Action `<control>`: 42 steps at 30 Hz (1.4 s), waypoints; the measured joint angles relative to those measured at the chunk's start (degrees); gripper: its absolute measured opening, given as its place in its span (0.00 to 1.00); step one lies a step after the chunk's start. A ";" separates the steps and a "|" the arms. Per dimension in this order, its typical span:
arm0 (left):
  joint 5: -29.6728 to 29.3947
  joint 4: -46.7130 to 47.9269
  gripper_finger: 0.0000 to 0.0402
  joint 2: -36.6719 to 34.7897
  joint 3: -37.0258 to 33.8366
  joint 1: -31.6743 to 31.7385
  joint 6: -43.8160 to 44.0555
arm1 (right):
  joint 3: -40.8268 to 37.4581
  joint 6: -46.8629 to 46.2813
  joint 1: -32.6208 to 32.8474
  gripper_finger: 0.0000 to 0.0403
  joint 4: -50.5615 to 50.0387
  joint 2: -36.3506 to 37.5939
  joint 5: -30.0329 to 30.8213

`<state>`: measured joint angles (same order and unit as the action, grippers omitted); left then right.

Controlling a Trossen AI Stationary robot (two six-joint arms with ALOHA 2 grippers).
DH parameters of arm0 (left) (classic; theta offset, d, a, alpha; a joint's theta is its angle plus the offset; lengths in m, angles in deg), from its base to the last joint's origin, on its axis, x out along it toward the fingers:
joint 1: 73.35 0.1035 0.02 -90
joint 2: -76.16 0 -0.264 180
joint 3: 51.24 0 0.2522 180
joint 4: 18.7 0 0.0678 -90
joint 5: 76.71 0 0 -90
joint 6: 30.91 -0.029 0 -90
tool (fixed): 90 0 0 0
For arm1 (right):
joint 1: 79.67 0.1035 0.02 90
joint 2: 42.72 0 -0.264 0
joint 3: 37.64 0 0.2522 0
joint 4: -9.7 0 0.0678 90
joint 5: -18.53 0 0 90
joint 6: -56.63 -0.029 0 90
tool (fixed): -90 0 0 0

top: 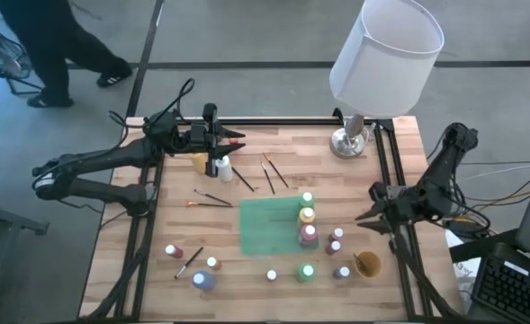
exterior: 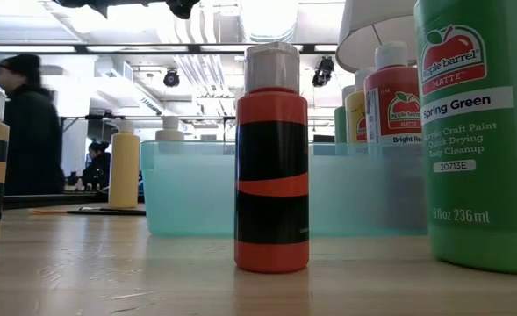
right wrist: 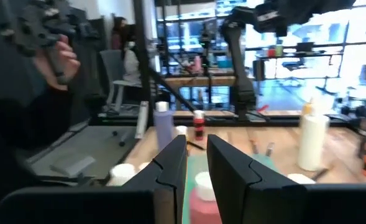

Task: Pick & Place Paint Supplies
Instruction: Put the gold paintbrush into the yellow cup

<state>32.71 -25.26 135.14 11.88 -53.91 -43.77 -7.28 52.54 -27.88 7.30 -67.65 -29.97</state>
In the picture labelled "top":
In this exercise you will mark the black keyboard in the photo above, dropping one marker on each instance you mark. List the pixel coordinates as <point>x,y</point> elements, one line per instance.
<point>512,292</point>

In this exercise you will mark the large red paint bottle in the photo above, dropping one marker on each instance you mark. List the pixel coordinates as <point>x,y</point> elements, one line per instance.
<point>308,236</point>

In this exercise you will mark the black desk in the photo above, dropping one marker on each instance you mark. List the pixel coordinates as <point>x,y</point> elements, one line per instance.
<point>480,245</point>

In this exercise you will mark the small purple paint bottle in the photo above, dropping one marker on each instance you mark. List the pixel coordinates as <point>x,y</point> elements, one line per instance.
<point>343,272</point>

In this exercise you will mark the white shade table lamp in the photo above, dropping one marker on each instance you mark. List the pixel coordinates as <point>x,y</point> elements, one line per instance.
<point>381,67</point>

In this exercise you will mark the large blue paint bottle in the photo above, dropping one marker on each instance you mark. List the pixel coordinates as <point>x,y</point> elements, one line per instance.
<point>203,281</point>

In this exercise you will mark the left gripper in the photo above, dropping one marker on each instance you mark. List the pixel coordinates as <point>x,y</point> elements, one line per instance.
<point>201,139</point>

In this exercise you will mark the large white paint bottle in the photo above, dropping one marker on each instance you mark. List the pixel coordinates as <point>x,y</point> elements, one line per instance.
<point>225,171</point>

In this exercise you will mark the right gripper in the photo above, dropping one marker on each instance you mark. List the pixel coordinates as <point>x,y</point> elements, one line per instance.
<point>399,204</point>

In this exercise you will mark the large light green paint bottle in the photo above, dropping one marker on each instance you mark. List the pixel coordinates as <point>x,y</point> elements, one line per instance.
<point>307,198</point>

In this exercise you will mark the small magenta paint bottle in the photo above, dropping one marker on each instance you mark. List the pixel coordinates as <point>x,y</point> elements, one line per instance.
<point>335,246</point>

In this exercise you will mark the large spring green paint bottle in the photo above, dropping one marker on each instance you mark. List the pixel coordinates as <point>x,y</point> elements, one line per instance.
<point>307,271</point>

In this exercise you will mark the small yellow paint bottle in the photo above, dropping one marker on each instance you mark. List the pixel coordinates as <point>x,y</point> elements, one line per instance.
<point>212,262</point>

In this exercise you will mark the small pink paint bottle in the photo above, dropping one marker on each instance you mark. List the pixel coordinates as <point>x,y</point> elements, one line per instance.
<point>337,233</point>

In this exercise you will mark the white paper sheet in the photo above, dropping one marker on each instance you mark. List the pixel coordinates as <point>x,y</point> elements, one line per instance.
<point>464,270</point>

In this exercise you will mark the teal translucent plastic bin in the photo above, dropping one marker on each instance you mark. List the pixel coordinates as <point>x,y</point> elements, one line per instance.
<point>269,229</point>

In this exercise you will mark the large yellow paint bottle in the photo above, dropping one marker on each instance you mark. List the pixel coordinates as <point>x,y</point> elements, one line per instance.
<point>307,218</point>
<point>199,164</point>

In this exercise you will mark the black power strip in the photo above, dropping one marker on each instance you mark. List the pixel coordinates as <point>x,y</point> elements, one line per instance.
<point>469,228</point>

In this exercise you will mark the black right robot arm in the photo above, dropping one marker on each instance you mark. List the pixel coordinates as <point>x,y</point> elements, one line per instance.
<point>444,171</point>

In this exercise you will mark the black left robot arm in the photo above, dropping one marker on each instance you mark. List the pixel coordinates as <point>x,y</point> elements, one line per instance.
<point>102,157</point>

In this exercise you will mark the black aluminium table frame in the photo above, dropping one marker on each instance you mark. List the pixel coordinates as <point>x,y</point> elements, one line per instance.
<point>291,121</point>

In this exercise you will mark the person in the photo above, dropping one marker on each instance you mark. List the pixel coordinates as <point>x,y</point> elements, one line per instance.
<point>44,36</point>

